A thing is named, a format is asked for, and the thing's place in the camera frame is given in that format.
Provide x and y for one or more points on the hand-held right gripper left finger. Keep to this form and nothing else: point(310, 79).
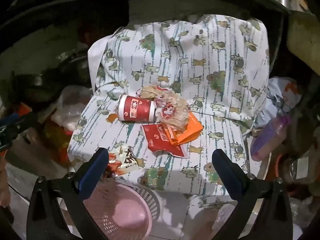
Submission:
point(93, 173)

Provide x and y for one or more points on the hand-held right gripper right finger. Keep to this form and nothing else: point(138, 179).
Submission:
point(226, 172)

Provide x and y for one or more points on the flame print snack wrapper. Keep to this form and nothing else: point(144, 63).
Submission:
point(125, 158)

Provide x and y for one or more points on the yellow plastic bag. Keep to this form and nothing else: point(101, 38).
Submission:
point(57, 140)

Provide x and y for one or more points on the purple plastic bag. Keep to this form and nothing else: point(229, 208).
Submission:
point(270, 140)

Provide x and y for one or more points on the beige concrete slab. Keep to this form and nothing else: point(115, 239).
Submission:
point(305, 37)

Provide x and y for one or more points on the red and white plastic bag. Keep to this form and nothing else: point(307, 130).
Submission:
point(157, 137)

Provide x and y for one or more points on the animal print white cloth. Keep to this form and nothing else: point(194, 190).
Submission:
point(200, 62)

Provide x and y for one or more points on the blue-grey plastic bag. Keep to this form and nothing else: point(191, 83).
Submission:
point(280, 97)

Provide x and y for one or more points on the paper wrapper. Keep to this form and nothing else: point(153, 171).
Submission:
point(172, 107)

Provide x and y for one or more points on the red paper cup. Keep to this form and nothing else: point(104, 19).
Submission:
point(136, 108)

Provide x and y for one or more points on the orange knobbly food piece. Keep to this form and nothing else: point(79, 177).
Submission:
point(192, 130)

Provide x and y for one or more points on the pink plastic basket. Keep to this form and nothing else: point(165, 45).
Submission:
point(125, 212)

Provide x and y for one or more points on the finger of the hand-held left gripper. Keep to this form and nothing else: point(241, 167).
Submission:
point(7, 132)

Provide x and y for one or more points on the clear plastic bag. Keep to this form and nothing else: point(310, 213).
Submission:
point(72, 105)

